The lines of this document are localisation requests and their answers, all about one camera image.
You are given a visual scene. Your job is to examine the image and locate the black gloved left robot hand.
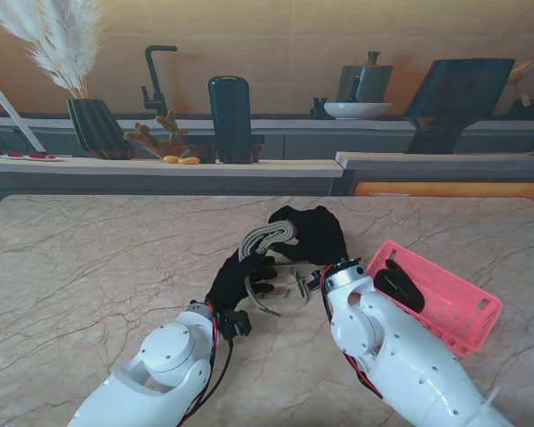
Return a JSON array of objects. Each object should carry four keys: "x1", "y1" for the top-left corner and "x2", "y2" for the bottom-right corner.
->
[{"x1": 206, "y1": 248, "x2": 279, "y2": 313}]

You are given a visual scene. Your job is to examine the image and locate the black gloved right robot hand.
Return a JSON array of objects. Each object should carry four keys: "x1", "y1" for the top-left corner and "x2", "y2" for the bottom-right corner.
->
[{"x1": 268, "y1": 205, "x2": 351, "y2": 268}]

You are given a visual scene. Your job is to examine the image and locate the beige woven belt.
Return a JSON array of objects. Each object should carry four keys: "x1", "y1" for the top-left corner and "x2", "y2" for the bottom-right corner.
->
[
  {"x1": 279, "y1": 262, "x2": 316, "y2": 304},
  {"x1": 239, "y1": 221, "x2": 300, "y2": 318}
]

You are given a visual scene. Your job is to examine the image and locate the dark brown woven belt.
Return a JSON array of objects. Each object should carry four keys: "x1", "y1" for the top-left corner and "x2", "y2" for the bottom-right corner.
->
[{"x1": 373, "y1": 258, "x2": 426, "y2": 315}]

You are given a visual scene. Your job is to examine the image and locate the pink plastic storage basket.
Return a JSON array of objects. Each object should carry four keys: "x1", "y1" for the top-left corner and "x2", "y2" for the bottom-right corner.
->
[{"x1": 365, "y1": 240, "x2": 504, "y2": 360}]

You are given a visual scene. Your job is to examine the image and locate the white speckled bowl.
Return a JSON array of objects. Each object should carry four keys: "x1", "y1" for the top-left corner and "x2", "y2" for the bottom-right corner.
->
[{"x1": 322, "y1": 101, "x2": 393, "y2": 121}]

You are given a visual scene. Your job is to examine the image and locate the yellow lemons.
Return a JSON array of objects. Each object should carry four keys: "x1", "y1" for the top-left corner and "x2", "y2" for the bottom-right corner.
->
[{"x1": 161, "y1": 154, "x2": 202, "y2": 166}]

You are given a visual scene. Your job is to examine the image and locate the tall black appliance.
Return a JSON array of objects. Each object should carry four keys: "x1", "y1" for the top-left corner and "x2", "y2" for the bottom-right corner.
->
[{"x1": 184, "y1": 75, "x2": 266, "y2": 165}]

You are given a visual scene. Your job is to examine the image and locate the grey lidded pot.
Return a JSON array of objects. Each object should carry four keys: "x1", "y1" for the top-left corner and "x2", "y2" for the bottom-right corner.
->
[{"x1": 336, "y1": 51, "x2": 394, "y2": 105}]

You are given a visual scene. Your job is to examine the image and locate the green cactus plant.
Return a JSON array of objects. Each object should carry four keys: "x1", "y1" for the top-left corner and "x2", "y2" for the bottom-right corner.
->
[{"x1": 122, "y1": 109, "x2": 190, "y2": 159}]

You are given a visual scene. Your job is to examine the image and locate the dark angular stand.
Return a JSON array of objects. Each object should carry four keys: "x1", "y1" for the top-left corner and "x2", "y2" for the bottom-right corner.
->
[{"x1": 402, "y1": 58, "x2": 516, "y2": 155}]

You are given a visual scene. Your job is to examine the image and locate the dark ribbed vase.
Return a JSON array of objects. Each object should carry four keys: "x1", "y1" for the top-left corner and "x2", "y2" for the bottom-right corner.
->
[{"x1": 66, "y1": 98, "x2": 137, "y2": 161}]

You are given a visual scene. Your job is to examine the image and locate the black kitchen faucet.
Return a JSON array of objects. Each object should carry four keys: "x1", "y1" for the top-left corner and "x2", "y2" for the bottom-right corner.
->
[{"x1": 141, "y1": 44, "x2": 179, "y2": 118}]

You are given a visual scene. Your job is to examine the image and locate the plate with red food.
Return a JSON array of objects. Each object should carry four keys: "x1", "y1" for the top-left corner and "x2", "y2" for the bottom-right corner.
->
[{"x1": 0, "y1": 151, "x2": 66, "y2": 163}]

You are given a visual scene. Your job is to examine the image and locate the small dark container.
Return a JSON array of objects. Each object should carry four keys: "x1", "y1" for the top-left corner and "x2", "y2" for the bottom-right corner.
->
[{"x1": 509, "y1": 93, "x2": 534, "y2": 120}]

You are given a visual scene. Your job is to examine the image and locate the yellow wooden utensil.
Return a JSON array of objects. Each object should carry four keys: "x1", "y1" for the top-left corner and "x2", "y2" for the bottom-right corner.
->
[{"x1": 506, "y1": 60, "x2": 534, "y2": 107}]

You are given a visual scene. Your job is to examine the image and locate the white leaning board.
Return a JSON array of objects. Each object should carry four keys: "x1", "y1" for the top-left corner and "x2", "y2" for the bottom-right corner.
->
[{"x1": 0, "y1": 89, "x2": 47, "y2": 153}]

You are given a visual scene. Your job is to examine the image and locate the white pampas grass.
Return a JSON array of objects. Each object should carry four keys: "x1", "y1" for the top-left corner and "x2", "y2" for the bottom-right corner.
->
[{"x1": 0, "y1": 0, "x2": 106, "y2": 101}]

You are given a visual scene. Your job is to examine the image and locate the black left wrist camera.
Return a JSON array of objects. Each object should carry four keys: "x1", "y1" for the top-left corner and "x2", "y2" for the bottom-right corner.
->
[{"x1": 220, "y1": 310, "x2": 253, "y2": 342}]

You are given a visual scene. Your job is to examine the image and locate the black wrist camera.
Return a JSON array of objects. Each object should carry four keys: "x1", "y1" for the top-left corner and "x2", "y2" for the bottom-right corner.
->
[
  {"x1": 220, "y1": 310, "x2": 253, "y2": 342},
  {"x1": 304, "y1": 268, "x2": 327, "y2": 295}
]

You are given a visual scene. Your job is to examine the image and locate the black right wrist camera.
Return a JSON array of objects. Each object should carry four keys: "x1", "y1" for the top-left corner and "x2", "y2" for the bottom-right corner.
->
[{"x1": 304, "y1": 268, "x2": 327, "y2": 295}]

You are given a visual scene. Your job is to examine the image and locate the red black cable bundle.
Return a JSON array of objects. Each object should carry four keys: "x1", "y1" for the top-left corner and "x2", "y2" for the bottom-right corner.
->
[
  {"x1": 180, "y1": 301, "x2": 235, "y2": 427},
  {"x1": 320, "y1": 265, "x2": 384, "y2": 399}
]

